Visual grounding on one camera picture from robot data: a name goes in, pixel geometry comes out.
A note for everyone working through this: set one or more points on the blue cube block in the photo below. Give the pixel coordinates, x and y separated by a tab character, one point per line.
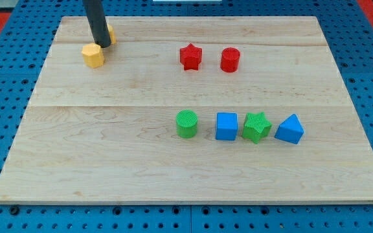
226	126

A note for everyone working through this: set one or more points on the yellow hexagon block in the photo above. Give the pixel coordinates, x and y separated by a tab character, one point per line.
93	55

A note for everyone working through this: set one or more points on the blue triangle block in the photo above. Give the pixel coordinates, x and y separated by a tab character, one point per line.
290	130

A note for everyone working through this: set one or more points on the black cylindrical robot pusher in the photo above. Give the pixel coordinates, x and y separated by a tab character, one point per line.
97	21

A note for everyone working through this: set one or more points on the green star block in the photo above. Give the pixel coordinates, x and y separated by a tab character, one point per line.
256	126

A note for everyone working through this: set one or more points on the red cylinder block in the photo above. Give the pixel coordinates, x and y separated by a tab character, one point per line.
230	58

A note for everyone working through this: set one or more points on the yellow heart block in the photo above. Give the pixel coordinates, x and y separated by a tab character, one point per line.
111	34

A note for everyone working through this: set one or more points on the green cylinder block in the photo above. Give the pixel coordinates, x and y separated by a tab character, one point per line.
186	123

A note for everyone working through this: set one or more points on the red star block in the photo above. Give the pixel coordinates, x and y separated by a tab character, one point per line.
190	57

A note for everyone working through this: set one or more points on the light wooden board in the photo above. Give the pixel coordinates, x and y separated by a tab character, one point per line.
107	136

